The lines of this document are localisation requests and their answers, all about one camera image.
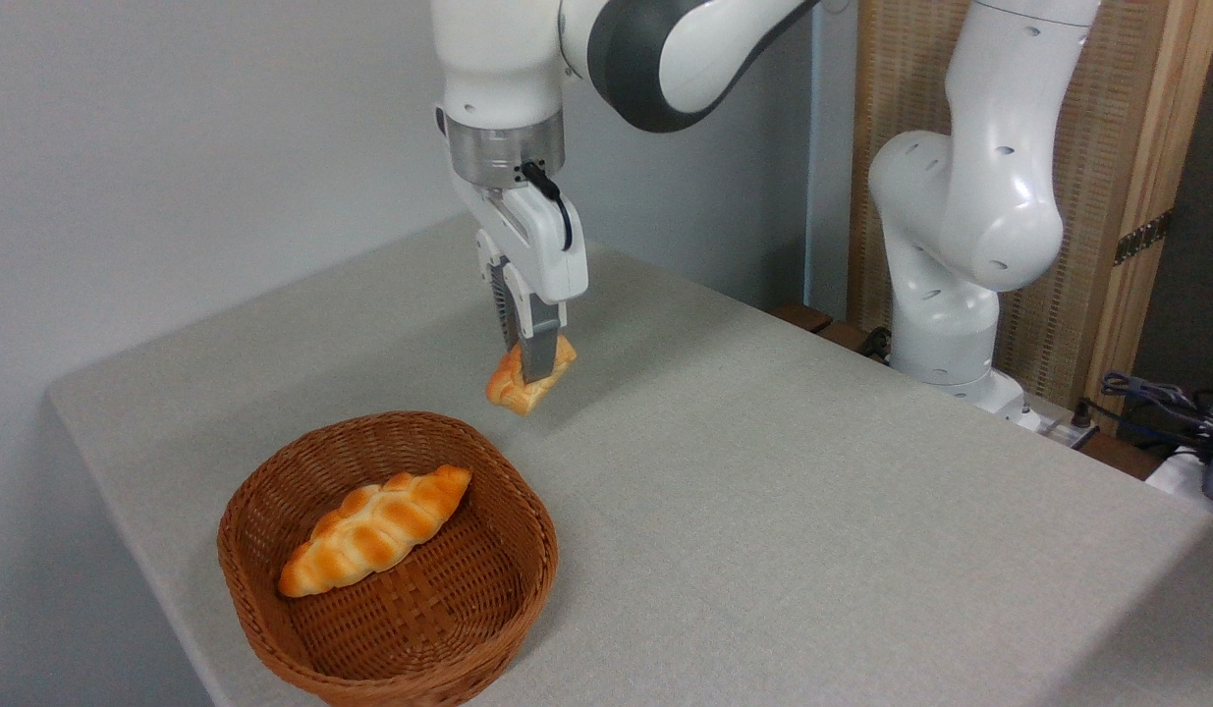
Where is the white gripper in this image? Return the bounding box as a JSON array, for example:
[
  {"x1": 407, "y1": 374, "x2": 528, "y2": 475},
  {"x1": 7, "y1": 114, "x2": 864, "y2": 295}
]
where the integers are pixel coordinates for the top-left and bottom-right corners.
[{"x1": 449, "y1": 167, "x2": 590, "y2": 385}]

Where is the round bread roll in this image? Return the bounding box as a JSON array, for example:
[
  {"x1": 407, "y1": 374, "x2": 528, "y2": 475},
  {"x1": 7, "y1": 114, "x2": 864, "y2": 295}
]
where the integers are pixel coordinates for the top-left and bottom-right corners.
[{"x1": 485, "y1": 334, "x2": 579, "y2": 417}]

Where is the long braided bread loaf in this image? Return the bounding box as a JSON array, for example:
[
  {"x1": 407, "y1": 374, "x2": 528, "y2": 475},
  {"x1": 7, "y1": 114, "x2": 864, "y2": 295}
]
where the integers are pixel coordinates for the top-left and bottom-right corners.
[{"x1": 278, "y1": 464, "x2": 472, "y2": 599}]

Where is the brown wicker basket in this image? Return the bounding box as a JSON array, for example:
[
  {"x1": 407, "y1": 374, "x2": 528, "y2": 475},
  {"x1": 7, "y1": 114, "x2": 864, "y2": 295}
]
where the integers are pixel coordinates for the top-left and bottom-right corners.
[{"x1": 217, "y1": 410, "x2": 559, "y2": 707}]

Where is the light blue vertical trim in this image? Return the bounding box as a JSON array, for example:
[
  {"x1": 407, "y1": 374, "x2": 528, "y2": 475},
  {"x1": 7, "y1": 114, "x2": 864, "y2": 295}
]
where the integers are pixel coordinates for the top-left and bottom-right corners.
[{"x1": 804, "y1": 0, "x2": 859, "y2": 320}]

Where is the metal hinge on screen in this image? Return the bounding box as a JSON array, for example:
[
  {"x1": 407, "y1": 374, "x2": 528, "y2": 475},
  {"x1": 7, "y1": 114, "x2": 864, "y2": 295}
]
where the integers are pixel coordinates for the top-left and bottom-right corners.
[{"x1": 1114, "y1": 209, "x2": 1174, "y2": 267}]

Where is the white cloth-like object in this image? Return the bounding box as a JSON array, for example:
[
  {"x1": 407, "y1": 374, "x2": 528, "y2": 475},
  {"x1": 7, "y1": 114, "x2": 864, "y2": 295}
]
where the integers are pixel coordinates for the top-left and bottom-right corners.
[{"x1": 1144, "y1": 446, "x2": 1213, "y2": 521}]

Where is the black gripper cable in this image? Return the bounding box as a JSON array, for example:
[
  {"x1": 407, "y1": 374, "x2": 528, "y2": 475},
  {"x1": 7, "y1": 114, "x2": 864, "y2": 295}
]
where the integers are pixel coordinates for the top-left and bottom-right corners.
[{"x1": 520, "y1": 160, "x2": 575, "y2": 252}]

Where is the bundle of dark cables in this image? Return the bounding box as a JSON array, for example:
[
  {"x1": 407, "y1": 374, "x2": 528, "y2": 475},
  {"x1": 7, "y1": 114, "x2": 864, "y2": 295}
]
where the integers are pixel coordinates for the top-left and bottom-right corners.
[{"x1": 1100, "y1": 370, "x2": 1213, "y2": 455}]

